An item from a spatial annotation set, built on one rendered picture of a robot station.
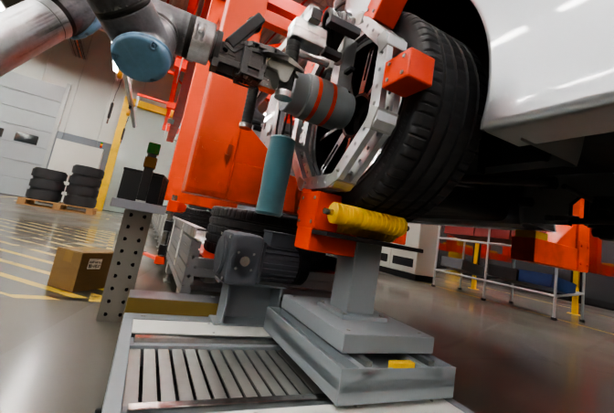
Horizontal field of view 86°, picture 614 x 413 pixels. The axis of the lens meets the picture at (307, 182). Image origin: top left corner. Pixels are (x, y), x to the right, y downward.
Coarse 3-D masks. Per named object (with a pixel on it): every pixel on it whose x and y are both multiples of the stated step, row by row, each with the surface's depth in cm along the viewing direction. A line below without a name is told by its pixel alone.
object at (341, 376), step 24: (288, 312) 112; (288, 336) 97; (312, 336) 95; (312, 360) 83; (336, 360) 82; (360, 360) 77; (384, 360) 88; (408, 360) 82; (432, 360) 85; (336, 384) 72; (360, 384) 73; (384, 384) 76; (408, 384) 79; (432, 384) 83
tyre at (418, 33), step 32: (416, 32) 85; (448, 64) 82; (480, 64) 91; (416, 96) 80; (448, 96) 80; (480, 96) 86; (416, 128) 78; (448, 128) 82; (384, 160) 85; (416, 160) 82; (448, 160) 85; (352, 192) 95; (384, 192) 87; (416, 192) 88; (448, 192) 91
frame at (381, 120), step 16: (368, 32) 91; (384, 32) 83; (384, 48) 82; (400, 48) 82; (384, 64) 80; (384, 96) 79; (368, 112) 81; (384, 112) 79; (304, 128) 128; (368, 128) 79; (384, 128) 80; (304, 144) 125; (352, 144) 85; (368, 144) 86; (304, 160) 121; (352, 160) 85; (368, 160) 86; (304, 176) 110; (320, 176) 97; (336, 176) 88; (352, 176) 90
